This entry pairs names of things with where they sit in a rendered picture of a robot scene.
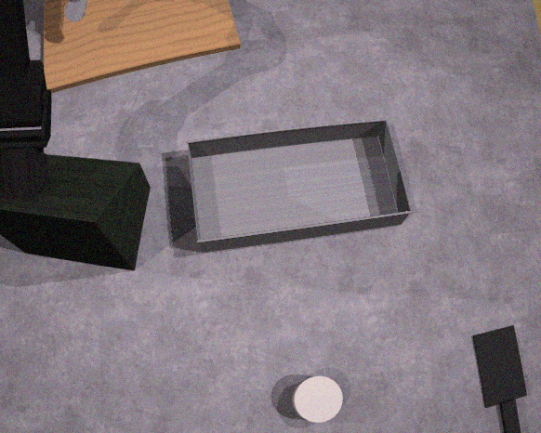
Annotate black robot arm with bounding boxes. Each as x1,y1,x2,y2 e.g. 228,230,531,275
0,0,52,202

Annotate wooden board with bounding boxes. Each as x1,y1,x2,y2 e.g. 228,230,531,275
43,0,241,93

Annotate black spatula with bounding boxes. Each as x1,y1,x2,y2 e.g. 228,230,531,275
473,325,527,433

